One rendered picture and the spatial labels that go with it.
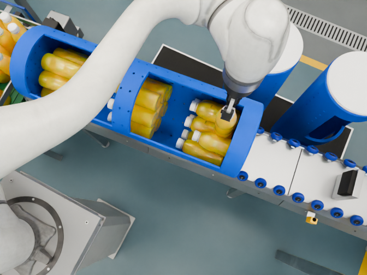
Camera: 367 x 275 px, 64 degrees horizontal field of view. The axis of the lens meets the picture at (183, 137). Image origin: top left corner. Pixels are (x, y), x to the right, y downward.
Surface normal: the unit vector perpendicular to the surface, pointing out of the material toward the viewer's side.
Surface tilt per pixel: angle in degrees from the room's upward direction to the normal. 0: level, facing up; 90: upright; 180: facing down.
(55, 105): 20
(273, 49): 77
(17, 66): 33
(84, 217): 5
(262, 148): 0
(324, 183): 0
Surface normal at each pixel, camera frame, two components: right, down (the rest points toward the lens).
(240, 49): -0.65, 0.67
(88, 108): 0.74, 0.19
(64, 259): -0.04, -0.18
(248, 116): 0.07, -0.48
